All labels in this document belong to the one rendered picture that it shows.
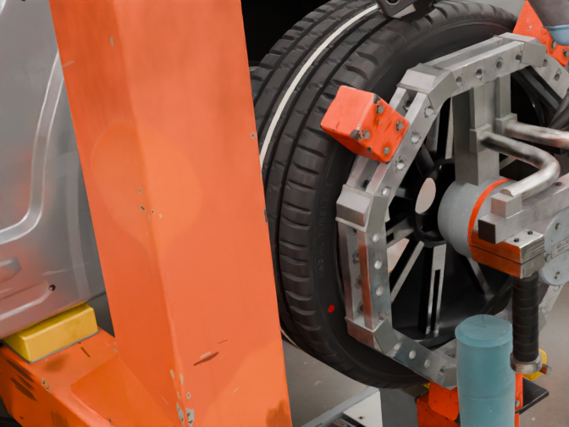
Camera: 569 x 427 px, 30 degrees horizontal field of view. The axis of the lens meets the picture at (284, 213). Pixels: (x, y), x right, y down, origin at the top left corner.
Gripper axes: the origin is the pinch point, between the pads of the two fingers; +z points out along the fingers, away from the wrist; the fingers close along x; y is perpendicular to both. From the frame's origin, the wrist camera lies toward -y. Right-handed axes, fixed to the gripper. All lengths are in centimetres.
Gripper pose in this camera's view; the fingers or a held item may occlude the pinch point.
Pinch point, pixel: (380, 8)
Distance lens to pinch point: 167.6
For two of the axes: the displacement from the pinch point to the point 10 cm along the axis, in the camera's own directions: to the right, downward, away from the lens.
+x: -5.0, -8.6, -0.9
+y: 7.4, -4.8, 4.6
